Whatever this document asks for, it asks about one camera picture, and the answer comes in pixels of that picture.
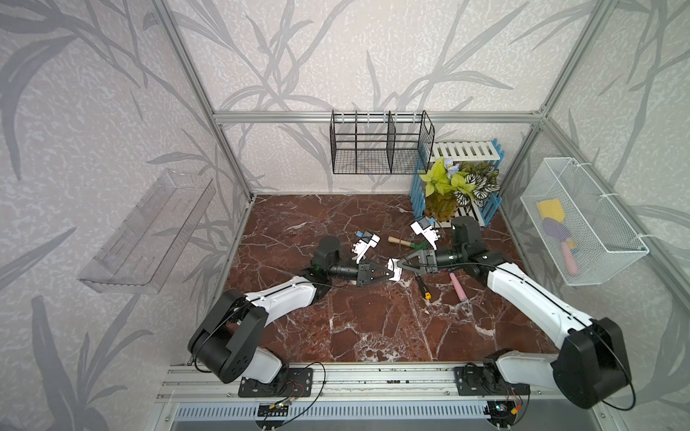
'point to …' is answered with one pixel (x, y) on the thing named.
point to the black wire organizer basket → (380, 143)
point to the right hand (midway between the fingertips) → (400, 264)
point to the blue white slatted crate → (466, 152)
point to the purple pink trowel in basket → (558, 230)
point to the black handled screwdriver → (423, 289)
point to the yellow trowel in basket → (552, 208)
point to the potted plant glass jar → (450, 186)
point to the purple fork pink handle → (458, 287)
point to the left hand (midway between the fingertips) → (389, 279)
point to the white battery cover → (393, 265)
